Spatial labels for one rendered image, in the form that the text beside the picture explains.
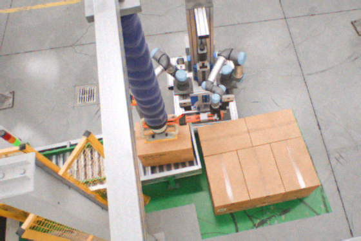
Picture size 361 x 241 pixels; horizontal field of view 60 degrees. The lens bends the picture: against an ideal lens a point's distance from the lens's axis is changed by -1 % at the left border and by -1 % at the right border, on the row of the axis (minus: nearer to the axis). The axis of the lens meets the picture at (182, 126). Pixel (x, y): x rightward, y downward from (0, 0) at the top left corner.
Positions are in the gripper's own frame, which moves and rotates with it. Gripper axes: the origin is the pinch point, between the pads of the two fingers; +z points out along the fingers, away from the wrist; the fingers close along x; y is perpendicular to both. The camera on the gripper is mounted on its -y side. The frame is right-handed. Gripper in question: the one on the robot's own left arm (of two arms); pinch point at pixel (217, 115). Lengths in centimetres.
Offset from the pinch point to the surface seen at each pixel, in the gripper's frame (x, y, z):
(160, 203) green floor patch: 52, 80, 126
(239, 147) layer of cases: 9, -26, 71
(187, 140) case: 10.3, 33.6, 31.1
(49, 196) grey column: 110, 86, -156
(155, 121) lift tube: 11, 59, -23
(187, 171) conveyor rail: 32, 38, 67
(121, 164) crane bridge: 109, 50, -178
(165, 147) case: 16, 57, 31
